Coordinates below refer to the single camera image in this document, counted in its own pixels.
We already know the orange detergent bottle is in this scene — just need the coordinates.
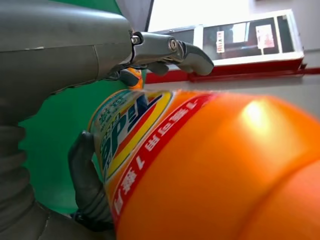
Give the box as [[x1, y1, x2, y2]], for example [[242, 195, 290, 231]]
[[126, 67, 144, 91], [87, 88, 320, 240]]

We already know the red white narrow sign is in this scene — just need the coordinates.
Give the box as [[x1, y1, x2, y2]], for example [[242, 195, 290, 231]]
[[216, 30, 226, 54]]

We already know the white red display cabinet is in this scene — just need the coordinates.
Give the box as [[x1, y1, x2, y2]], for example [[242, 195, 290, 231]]
[[149, 8, 305, 83]]

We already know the pink white poster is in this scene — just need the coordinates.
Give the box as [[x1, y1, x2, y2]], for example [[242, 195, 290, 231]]
[[255, 24, 275, 50]]

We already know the red rail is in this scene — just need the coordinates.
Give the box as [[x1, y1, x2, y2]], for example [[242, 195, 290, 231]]
[[145, 67, 320, 85]]

